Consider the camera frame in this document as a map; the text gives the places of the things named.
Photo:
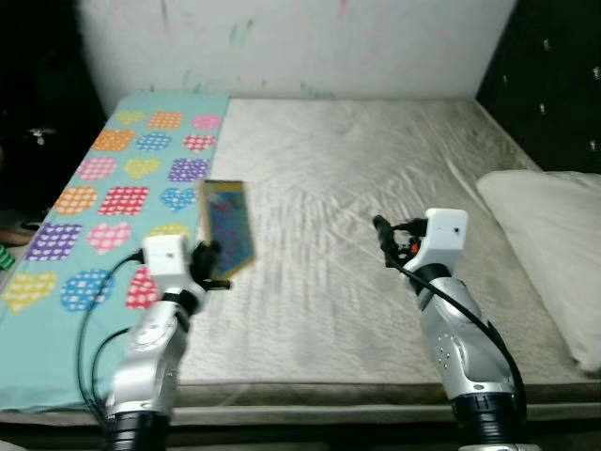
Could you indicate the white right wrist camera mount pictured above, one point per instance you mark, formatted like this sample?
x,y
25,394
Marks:
x,y
443,235

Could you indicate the black tufted headboard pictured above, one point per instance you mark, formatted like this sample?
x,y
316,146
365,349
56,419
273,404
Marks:
x,y
554,75

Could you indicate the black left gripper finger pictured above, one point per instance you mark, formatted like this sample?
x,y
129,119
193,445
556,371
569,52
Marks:
x,y
221,282

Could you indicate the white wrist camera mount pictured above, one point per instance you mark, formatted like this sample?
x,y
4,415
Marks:
x,y
167,258
443,235

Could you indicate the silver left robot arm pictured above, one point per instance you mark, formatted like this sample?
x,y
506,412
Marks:
x,y
146,366

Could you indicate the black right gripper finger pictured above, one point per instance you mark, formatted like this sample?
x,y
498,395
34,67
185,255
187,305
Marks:
x,y
384,230

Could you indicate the yellow-bordered blue children's book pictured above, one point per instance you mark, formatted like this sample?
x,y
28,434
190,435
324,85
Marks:
x,y
230,225

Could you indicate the dark bed frame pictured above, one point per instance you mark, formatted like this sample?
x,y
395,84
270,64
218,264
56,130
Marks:
x,y
282,437

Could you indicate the teal heart-print blanket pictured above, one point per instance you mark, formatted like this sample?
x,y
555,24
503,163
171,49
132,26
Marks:
x,y
56,310

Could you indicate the white pillow with black lettering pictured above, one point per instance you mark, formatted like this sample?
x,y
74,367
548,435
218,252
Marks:
x,y
554,244

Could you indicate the green plastic stool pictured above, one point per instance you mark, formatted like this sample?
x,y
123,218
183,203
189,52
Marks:
x,y
6,256

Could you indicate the grey quilted mattress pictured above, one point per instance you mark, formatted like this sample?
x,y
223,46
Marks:
x,y
357,150

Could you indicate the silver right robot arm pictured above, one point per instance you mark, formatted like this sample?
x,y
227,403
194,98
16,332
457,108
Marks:
x,y
460,348

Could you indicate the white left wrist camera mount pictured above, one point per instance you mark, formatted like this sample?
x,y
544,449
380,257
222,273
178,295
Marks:
x,y
167,258

